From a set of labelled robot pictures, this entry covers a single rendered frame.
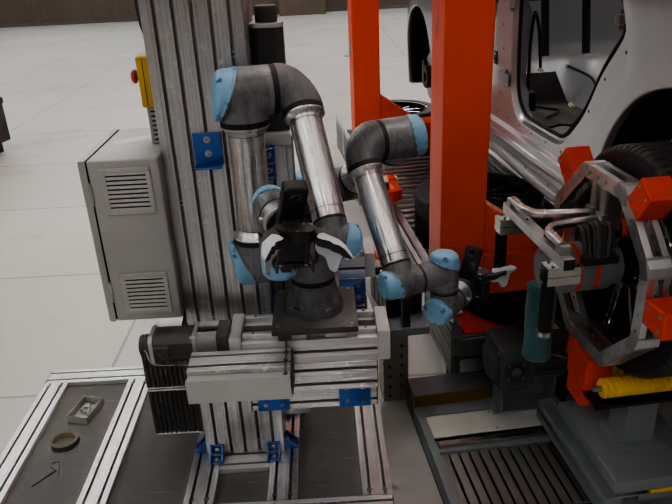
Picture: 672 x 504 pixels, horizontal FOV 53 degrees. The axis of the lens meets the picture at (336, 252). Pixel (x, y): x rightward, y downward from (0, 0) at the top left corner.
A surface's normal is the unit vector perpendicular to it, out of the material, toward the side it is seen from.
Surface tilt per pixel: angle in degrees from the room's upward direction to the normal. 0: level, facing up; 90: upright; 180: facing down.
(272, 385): 90
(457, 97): 90
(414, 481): 0
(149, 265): 90
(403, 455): 0
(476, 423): 0
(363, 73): 90
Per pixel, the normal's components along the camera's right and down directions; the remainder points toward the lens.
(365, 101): 0.13, 0.40
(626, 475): -0.04, -0.91
